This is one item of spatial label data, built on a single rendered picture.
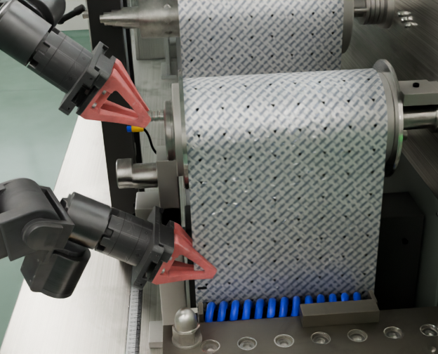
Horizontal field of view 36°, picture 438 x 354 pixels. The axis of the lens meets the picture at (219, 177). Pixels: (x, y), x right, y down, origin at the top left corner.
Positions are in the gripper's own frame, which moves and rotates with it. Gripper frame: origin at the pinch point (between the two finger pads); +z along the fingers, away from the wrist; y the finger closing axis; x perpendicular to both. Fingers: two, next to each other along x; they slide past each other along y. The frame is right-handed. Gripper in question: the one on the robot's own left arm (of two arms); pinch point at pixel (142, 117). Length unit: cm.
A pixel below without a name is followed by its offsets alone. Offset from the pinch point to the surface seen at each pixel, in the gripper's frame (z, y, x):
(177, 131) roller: 3.2, 5.1, 2.9
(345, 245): 29.3, 5.8, 3.5
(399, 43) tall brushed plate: 26.9, -19.5, 24.9
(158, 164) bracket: 5.5, -1.0, -4.4
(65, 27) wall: -6, -542, -180
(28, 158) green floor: 14, -269, -165
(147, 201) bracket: 8.1, -2.7, -10.7
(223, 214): 13.9, 6.2, -2.1
